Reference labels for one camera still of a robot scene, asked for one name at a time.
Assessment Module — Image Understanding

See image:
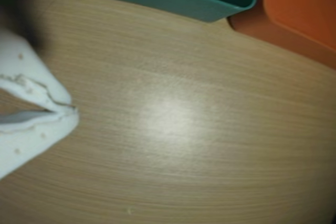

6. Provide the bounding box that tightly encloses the orange plastic box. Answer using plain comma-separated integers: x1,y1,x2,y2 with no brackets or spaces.
227,0,336,71

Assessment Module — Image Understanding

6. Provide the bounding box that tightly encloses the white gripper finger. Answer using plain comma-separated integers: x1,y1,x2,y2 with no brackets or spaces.
0,27,77,111
0,109,80,180

